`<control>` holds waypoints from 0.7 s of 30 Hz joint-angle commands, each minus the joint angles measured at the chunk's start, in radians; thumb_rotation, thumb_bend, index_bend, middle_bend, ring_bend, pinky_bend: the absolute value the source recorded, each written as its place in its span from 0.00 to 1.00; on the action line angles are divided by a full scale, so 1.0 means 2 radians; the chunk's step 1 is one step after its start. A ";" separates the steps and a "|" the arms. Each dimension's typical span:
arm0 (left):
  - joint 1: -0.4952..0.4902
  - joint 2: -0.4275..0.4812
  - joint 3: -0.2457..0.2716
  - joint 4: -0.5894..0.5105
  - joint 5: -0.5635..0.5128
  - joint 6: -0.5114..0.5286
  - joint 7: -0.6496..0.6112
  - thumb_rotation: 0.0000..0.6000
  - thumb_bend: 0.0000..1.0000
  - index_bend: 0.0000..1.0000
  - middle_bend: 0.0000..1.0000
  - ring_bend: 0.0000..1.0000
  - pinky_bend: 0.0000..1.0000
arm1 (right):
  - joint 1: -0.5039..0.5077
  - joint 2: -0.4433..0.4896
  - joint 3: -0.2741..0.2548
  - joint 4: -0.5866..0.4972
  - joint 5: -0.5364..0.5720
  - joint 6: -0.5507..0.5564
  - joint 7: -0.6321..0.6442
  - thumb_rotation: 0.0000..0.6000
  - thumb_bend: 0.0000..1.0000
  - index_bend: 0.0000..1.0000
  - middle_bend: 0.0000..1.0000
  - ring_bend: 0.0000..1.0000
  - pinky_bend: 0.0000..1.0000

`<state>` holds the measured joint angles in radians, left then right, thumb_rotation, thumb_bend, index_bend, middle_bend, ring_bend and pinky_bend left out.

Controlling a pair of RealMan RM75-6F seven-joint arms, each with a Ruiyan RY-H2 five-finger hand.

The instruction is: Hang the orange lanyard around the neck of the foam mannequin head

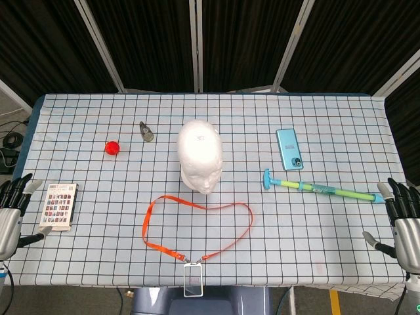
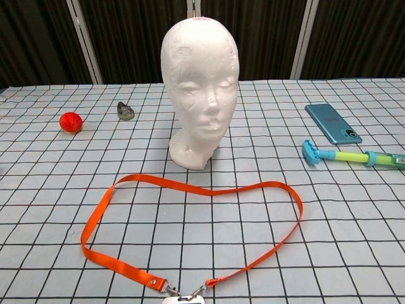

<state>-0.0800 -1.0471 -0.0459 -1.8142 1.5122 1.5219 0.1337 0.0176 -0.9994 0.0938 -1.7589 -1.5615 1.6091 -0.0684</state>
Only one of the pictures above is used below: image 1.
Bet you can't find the coiled black cable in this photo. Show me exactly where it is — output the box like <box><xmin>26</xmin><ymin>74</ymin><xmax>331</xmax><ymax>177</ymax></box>
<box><xmin>2</xmin><ymin>131</ymin><xmax>24</xmax><ymax>148</ymax></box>

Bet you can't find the light blue smartphone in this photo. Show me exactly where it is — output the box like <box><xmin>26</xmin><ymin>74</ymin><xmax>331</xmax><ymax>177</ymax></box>
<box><xmin>275</xmin><ymin>128</ymin><xmax>305</xmax><ymax>171</ymax></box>

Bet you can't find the orange lanyard strap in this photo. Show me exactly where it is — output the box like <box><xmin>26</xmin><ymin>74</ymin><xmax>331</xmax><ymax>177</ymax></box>
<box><xmin>141</xmin><ymin>195</ymin><xmax>254</xmax><ymax>265</ymax></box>

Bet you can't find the green cable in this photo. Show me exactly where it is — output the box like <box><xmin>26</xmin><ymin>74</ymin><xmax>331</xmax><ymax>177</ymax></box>
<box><xmin>277</xmin><ymin>287</ymin><xmax>293</xmax><ymax>315</ymax></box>

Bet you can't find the clear badge holder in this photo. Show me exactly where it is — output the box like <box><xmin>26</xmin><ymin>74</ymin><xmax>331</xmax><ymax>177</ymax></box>
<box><xmin>182</xmin><ymin>262</ymin><xmax>204</xmax><ymax>298</ymax></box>

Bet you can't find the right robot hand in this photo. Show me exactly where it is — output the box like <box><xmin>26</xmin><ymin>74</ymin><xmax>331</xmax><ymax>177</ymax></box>
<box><xmin>362</xmin><ymin>178</ymin><xmax>420</xmax><ymax>275</ymax></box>

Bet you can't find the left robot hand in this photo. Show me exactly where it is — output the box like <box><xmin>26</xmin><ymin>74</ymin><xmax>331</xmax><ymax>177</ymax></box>
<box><xmin>0</xmin><ymin>173</ymin><xmax>53</xmax><ymax>262</ymax></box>

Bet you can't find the black screen panel white frame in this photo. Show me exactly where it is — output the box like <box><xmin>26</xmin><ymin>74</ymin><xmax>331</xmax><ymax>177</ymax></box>
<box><xmin>193</xmin><ymin>0</ymin><xmax>312</xmax><ymax>95</ymax></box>
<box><xmin>0</xmin><ymin>0</ymin><xmax>124</xmax><ymax>108</ymax></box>
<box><xmin>78</xmin><ymin>0</ymin><xmax>201</xmax><ymax>95</ymax></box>
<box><xmin>274</xmin><ymin>0</ymin><xmax>420</xmax><ymax>96</ymax></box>
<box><xmin>373</xmin><ymin>49</ymin><xmax>420</xmax><ymax>184</ymax></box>

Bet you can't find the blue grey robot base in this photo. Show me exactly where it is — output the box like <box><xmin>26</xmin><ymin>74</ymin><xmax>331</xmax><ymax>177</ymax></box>
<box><xmin>131</xmin><ymin>285</ymin><xmax>273</xmax><ymax>315</ymax></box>

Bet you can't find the green blue toy water pump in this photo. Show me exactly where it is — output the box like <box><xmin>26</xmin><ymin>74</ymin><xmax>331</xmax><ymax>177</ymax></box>
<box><xmin>262</xmin><ymin>168</ymin><xmax>385</xmax><ymax>205</ymax></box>

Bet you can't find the white checked cloth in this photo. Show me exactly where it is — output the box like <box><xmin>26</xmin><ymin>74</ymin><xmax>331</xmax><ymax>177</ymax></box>
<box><xmin>327</xmin><ymin>282</ymin><xmax>408</xmax><ymax>305</ymax></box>

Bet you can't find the red ball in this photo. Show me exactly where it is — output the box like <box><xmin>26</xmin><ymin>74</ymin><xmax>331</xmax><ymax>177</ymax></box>
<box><xmin>104</xmin><ymin>140</ymin><xmax>121</xmax><ymax>156</ymax></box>

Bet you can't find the blue checked tablecloth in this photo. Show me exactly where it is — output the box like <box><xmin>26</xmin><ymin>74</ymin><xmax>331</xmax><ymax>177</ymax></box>
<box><xmin>1</xmin><ymin>93</ymin><xmax>410</xmax><ymax>289</ymax></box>

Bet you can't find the white foam mannequin head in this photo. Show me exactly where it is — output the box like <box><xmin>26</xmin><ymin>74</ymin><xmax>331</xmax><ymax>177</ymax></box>
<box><xmin>177</xmin><ymin>119</ymin><xmax>224</xmax><ymax>195</ymax></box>

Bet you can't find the black power adapter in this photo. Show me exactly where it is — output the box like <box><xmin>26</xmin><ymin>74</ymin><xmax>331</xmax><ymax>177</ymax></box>
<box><xmin>0</xmin><ymin>147</ymin><xmax>19</xmax><ymax>175</ymax></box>

